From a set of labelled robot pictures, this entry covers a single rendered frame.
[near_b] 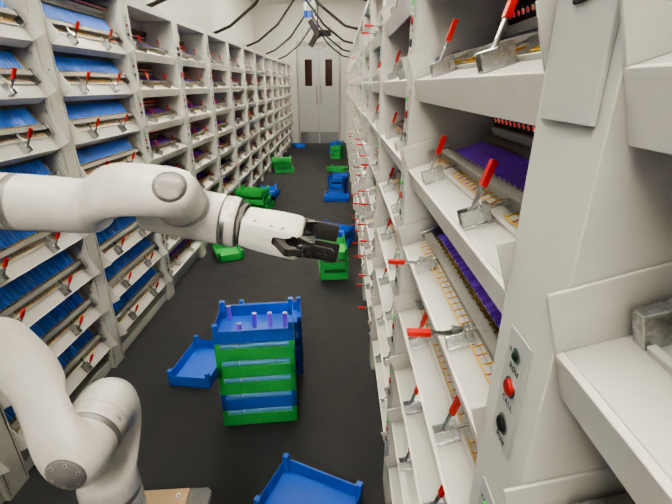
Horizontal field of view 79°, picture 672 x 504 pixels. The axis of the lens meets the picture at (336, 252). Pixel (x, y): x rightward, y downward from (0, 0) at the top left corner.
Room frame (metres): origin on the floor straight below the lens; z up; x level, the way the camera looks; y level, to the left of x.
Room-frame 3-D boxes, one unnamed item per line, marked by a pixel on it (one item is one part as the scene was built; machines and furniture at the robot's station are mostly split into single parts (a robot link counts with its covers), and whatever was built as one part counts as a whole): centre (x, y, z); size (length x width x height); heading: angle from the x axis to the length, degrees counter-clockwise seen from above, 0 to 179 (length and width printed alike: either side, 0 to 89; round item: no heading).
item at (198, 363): (1.68, 0.66, 0.04); 0.30 x 0.20 x 0.08; 173
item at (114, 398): (0.66, 0.49, 0.60); 0.19 x 0.12 x 0.24; 5
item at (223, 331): (1.40, 0.32, 0.44); 0.30 x 0.20 x 0.08; 96
